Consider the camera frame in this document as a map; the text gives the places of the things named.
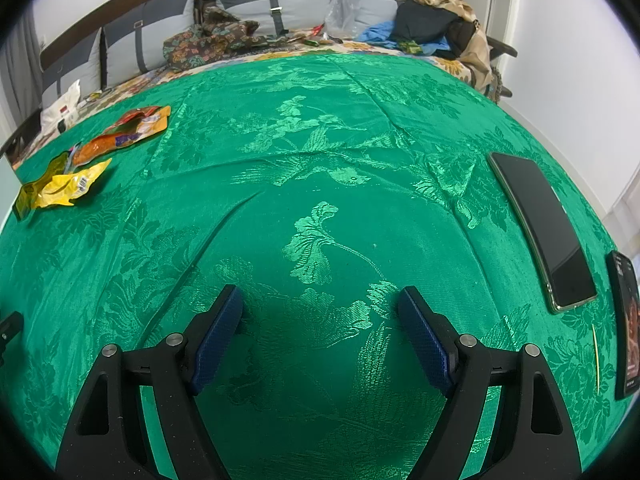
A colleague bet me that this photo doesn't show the pile of clothes and bag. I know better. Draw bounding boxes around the pile of clothes and bag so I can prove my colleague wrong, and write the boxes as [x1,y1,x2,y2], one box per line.
[414,0,496,96]

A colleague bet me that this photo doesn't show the yellow toothpick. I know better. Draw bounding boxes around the yellow toothpick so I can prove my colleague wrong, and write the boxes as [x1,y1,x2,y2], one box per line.
[591,324,602,392]

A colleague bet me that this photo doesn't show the clear plastic bag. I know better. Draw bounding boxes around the clear plastic bag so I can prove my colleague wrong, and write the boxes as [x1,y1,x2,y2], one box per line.
[324,0,368,41]

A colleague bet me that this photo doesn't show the floral bedspread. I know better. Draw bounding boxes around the floral bedspread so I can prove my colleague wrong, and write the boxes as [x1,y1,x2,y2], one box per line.
[15,37,501,161]

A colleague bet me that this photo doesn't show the blue cloth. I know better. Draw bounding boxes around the blue cloth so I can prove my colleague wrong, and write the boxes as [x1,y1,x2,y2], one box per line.
[357,21,451,56]

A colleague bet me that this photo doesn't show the brown wooden headboard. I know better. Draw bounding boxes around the brown wooden headboard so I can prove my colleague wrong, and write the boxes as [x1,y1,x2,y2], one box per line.
[39,0,436,68]

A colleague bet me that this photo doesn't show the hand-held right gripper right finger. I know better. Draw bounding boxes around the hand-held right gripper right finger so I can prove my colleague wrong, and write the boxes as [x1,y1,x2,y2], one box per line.
[397,286,583,480]

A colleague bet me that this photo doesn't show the black chair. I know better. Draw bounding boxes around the black chair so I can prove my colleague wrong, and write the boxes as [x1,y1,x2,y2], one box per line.
[485,35,518,98]

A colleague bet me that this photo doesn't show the dark floral cloth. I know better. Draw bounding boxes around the dark floral cloth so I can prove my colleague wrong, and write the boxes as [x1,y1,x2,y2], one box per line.
[162,7,268,68]

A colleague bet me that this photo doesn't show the black bag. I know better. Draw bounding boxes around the black bag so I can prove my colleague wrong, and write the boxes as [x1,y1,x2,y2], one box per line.
[390,0,476,58]

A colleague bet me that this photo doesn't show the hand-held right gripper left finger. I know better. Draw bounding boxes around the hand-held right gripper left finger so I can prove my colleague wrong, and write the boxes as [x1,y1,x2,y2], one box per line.
[55,284,246,480]

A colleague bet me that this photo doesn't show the orange snack packet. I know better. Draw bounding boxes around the orange snack packet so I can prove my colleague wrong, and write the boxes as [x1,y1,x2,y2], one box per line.
[72,106,172,166]

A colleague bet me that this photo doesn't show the phone with lit screen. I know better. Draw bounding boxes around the phone with lit screen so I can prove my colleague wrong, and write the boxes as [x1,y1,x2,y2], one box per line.
[606,250,640,401]

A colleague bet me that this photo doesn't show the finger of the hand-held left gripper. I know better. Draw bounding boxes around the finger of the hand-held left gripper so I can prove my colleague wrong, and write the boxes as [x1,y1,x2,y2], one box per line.
[0,311,24,367]

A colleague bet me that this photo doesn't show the green patterned cloth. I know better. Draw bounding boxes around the green patterned cloth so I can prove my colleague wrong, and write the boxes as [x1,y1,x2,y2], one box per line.
[0,52,631,480]

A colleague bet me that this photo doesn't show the large black phone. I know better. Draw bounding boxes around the large black phone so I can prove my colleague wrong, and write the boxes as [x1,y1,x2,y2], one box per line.
[487,151,598,315]

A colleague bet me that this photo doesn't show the white plastic bag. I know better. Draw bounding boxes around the white plastic bag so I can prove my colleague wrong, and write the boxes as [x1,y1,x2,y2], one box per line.
[40,80,82,133]

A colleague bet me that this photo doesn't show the yellow snack packet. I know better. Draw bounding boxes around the yellow snack packet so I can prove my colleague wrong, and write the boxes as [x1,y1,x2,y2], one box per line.
[12,152,113,221]

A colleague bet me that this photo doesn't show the grey curtain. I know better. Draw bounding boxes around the grey curtain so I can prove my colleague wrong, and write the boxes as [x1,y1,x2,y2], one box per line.
[0,10,43,126]

